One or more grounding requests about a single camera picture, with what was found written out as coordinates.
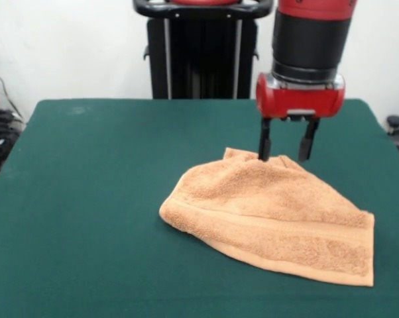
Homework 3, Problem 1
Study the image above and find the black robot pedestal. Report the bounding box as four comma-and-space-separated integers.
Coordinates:
132, 0, 275, 100

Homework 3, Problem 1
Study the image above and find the orange terry towel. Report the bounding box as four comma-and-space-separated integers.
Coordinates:
158, 147, 376, 288

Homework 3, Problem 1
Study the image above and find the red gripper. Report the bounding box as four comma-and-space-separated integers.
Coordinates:
255, 72, 347, 164

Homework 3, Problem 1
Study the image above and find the black cable bundle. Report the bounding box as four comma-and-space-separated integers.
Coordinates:
0, 109, 25, 175

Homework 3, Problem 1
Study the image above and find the dark green table cloth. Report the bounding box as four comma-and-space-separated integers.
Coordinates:
0, 97, 399, 318

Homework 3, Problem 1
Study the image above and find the grey wall cable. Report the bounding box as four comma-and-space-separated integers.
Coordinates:
0, 61, 23, 120

